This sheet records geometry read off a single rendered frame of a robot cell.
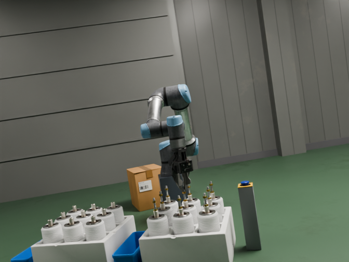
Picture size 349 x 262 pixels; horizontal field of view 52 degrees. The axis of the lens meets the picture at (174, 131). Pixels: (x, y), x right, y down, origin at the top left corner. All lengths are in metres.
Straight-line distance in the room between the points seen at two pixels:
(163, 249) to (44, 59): 3.07
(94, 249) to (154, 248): 0.29
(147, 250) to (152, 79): 2.76
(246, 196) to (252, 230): 0.17
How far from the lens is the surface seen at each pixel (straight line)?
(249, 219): 1.81
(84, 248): 1.80
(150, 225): 1.68
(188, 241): 1.63
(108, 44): 4.23
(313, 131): 4.71
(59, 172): 4.27
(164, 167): 2.40
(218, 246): 1.61
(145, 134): 1.80
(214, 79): 4.31
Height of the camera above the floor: 0.72
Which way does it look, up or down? 3 degrees down
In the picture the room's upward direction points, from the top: 9 degrees counter-clockwise
